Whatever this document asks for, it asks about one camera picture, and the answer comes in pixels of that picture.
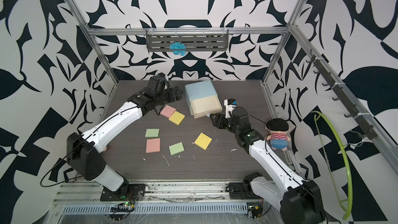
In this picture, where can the yellow sticky note pad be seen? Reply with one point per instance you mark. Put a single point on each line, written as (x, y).
(177, 118)

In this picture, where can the black hook rail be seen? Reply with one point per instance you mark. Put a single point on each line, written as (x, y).
(344, 95)

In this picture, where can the pink sticky note pad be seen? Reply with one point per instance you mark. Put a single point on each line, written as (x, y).
(167, 111)

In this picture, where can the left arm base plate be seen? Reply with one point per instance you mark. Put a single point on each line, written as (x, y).
(127, 192)

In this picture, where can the light blue drawer box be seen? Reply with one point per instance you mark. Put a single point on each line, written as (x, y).
(198, 90)

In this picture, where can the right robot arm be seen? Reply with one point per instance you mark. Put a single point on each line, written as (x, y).
(298, 201)

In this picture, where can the plush doll black hair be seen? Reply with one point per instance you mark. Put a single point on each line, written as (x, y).
(278, 137)

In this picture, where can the cream drawer tray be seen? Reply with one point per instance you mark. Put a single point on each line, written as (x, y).
(205, 106)

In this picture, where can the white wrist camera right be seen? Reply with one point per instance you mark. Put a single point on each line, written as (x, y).
(230, 105)

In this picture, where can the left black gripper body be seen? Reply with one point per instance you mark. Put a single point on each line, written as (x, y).
(169, 97)

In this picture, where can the green sticky pad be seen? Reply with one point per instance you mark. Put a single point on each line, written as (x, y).
(152, 133)
(176, 148)

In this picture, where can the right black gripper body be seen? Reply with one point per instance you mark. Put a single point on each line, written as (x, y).
(226, 123)

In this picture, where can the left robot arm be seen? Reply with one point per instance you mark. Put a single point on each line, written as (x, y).
(84, 150)

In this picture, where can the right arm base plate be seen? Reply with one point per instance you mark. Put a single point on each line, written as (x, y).
(240, 191)

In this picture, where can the grey wall shelf rack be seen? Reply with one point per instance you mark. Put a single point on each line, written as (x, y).
(194, 39)

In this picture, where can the yellow sticky pad right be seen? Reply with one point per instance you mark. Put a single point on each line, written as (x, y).
(203, 141)

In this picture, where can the white cable duct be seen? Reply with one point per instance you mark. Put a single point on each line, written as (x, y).
(161, 208)

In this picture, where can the teal crumpled object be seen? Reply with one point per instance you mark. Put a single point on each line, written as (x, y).
(178, 48)

